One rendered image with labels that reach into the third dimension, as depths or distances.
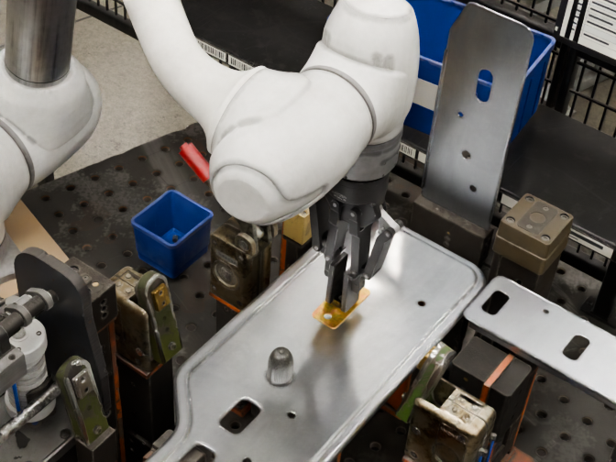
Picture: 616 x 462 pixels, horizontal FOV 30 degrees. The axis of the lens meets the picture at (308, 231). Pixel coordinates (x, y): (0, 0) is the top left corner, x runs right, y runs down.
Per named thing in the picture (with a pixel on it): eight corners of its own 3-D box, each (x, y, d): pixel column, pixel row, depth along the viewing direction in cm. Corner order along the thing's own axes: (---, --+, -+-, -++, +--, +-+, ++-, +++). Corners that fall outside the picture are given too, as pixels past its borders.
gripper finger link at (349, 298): (357, 258, 143) (362, 261, 142) (354, 297, 148) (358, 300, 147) (344, 272, 141) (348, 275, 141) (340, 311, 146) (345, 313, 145)
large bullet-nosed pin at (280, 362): (281, 398, 141) (283, 364, 136) (261, 385, 142) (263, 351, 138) (297, 382, 143) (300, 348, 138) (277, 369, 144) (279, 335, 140)
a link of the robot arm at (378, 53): (344, 79, 132) (282, 138, 123) (356, -41, 121) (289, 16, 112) (427, 113, 128) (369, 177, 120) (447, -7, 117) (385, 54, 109)
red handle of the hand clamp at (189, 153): (254, 244, 148) (175, 149, 147) (246, 249, 150) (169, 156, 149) (274, 226, 151) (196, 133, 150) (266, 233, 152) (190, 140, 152)
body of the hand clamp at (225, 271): (242, 418, 173) (247, 255, 149) (207, 395, 176) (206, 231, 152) (266, 394, 177) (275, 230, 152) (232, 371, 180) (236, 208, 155)
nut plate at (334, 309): (334, 330, 144) (335, 324, 143) (310, 315, 146) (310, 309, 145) (371, 292, 149) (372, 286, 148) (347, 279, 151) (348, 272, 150)
